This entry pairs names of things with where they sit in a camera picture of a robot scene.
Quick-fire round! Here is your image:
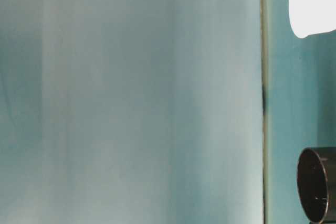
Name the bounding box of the black cylindrical cup holder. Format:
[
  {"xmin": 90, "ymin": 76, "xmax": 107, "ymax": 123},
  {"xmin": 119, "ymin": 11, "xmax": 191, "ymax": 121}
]
[{"xmin": 297, "ymin": 147, "xmax": 335, "ymax": 223}]

